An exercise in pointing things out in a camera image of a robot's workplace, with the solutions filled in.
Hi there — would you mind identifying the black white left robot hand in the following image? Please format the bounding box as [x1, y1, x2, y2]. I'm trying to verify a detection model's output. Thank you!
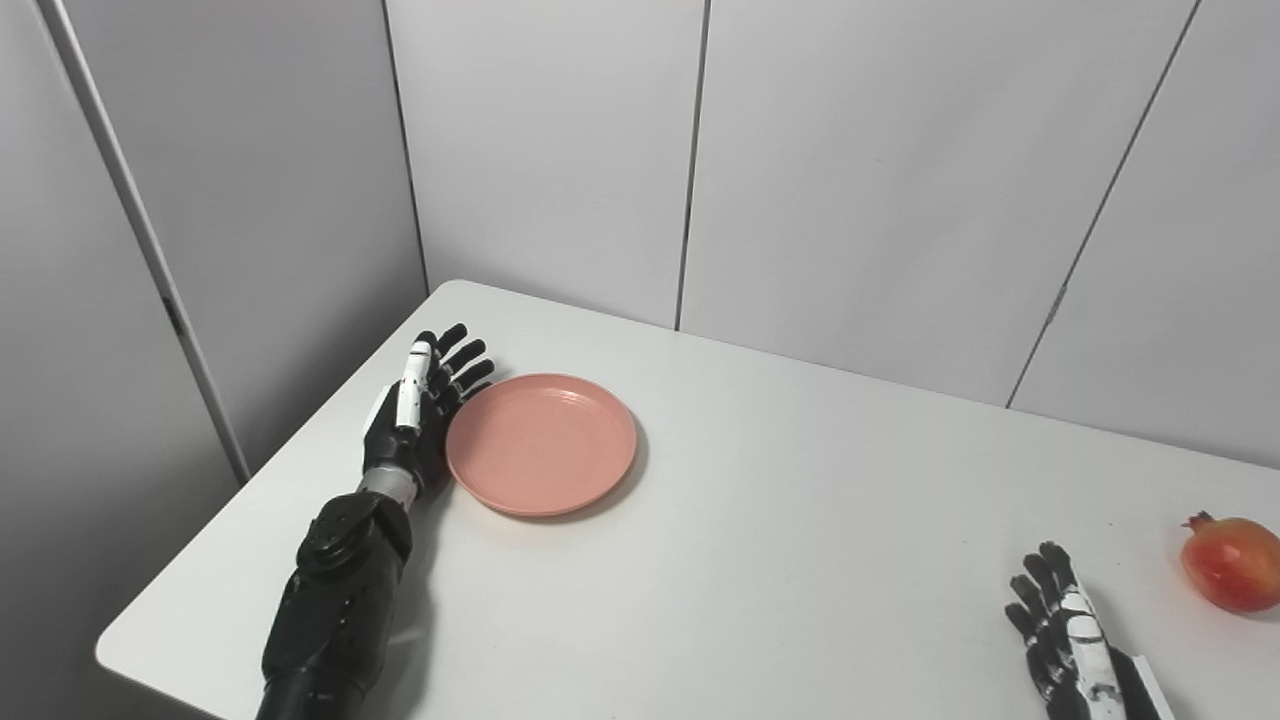
[360, 322, 496, 493]

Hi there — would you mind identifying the pink round plate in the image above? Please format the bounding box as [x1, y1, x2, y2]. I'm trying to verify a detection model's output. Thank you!
[445, 373, 638, 518]

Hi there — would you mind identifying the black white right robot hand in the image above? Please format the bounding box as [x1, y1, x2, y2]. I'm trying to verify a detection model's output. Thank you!
[1005, 541, 1177, 720]

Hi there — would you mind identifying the red pomegranate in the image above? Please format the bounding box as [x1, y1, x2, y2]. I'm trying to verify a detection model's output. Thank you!
[1180, 511, 1280, 614]

